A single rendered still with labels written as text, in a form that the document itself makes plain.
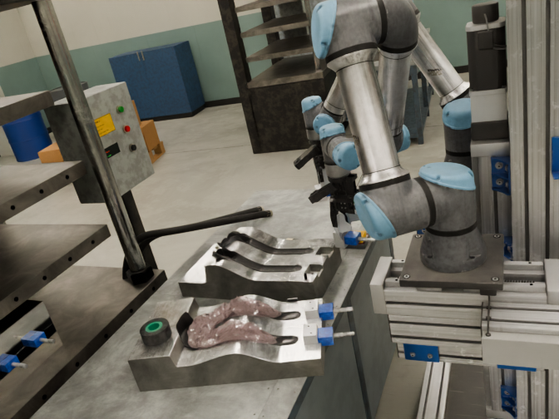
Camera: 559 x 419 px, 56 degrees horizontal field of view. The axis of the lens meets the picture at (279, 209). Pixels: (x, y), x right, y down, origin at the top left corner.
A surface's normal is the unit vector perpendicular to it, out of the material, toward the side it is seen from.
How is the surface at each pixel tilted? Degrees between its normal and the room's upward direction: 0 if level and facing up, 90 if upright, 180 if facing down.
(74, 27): 90
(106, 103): 90
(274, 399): 0
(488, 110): 90
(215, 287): 90
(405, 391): 0
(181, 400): 0
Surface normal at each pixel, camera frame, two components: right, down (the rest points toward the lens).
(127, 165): 0.90, -0.01
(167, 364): -0.10, 0.43
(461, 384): -0.20, -0.90
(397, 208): 0.11, 0.02
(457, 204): 0.21, 0.36
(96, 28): -0.30, 0.44
